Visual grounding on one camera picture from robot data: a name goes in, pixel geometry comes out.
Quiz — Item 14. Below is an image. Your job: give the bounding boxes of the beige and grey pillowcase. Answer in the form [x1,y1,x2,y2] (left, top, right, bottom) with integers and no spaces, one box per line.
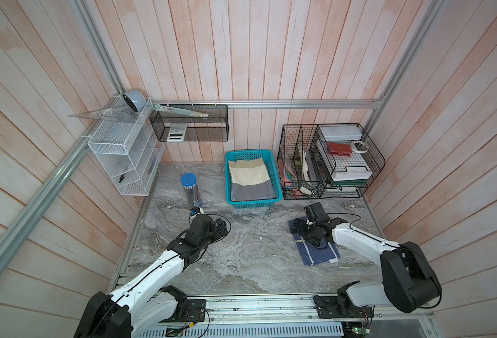
[228,157,277,202]

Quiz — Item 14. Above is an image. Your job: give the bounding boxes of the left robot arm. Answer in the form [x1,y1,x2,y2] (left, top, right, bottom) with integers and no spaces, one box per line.
[75,208,232,337]

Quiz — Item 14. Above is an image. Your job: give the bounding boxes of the clear triangle ruler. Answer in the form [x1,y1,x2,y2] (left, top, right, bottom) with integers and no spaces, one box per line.
[69,106,139,123]

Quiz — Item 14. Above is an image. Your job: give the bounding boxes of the black wire desk organizer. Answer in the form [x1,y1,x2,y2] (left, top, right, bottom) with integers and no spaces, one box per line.
[278,123,385,200]

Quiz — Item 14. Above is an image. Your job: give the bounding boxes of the red wallet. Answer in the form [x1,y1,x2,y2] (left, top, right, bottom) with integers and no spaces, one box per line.
[327,142,353,157]

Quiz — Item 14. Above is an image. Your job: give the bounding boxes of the white calculator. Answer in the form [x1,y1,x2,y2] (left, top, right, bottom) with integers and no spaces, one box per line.
[166,123,187,142]

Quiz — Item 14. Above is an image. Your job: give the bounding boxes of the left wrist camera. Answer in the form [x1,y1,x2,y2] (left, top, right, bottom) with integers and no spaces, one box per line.
[189,207,205,216]

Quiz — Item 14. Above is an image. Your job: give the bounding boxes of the navy blue striped pillowcase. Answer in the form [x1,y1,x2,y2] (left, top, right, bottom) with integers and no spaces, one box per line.
[287,220,341,266]

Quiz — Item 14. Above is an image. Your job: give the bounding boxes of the clear pencil jar blue lid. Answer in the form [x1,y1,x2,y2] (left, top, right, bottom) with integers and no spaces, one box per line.
[180,173,203,208]

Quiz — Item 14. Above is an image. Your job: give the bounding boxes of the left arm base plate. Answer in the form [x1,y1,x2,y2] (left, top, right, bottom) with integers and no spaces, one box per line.
[160,299,207,324]

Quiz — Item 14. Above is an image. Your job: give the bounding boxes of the grey round desk fan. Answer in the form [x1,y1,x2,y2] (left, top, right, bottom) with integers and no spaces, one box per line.
[123,90,147,114]

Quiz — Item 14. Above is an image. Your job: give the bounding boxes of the white paper tray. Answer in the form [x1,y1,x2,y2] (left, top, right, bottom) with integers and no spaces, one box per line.
[315,139,374,183]

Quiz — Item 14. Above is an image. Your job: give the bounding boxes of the teal plastic basket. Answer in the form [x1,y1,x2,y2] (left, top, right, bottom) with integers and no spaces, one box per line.
[225,149,282,208]

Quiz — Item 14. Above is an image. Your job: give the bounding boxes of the clear long ruler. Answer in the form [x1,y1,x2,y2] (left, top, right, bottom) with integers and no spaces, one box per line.
[154,104,209,118]

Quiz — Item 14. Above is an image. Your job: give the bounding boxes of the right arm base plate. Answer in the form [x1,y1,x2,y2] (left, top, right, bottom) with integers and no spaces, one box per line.
[313,294,374,319]

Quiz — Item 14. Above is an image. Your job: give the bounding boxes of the white flat box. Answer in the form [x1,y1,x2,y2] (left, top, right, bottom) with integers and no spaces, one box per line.
[320,125,363,142]

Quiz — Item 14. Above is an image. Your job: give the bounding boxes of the white mesh wall shelf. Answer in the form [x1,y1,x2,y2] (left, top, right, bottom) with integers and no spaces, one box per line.
[88,97,165,197]

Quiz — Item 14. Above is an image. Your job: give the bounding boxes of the white tape roll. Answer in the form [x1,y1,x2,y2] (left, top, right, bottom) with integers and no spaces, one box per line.
[351,140,368,154]

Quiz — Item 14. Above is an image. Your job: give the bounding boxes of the black wire wall basket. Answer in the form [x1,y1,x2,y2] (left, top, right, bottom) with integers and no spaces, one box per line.
[150,104,230,142]

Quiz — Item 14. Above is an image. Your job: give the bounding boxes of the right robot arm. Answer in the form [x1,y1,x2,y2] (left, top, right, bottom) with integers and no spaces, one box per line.
[289,202,442,318]

